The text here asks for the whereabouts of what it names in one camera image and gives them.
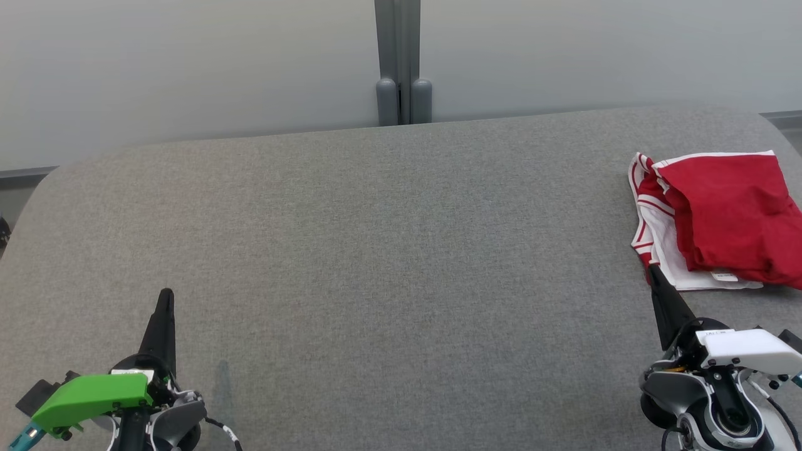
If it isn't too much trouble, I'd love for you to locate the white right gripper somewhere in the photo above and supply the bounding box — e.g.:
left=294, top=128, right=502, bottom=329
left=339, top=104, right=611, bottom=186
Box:
left=646, top=262, right=802, bottom=376

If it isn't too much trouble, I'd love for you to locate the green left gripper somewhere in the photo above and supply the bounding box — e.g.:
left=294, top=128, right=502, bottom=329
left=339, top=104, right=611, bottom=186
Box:
left=30, top=288, right=177, bottom=437

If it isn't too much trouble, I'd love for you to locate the red Bulls 23 jersey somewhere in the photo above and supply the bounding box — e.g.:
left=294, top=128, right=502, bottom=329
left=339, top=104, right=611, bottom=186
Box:
left=651, top=150, right=802, bottom=291

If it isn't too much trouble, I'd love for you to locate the grey fabric sofa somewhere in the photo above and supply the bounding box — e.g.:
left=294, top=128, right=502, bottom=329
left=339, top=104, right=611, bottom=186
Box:
left=0, top=105, right=802, bottom=451

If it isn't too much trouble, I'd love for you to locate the black white banded cable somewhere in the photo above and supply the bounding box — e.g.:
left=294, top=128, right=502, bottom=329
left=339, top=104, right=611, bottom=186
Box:
left=204, top=416, right=244, bottom=451

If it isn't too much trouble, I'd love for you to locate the left teal plug camera cable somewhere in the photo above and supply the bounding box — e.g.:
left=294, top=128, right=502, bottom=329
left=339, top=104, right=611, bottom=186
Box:
left=8, top=423, right=46, bottom=451

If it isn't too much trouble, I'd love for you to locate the grey skirting rail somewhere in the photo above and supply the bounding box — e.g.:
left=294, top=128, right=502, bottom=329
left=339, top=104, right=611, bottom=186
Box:
left=760, top=111, right=802, bottom=132
left=0, top=165, right=60, bottom=189

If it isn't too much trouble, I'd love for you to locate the grey partition post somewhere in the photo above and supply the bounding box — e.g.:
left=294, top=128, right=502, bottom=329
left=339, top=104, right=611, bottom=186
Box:
left=374, top=0, right=434, bottom=127

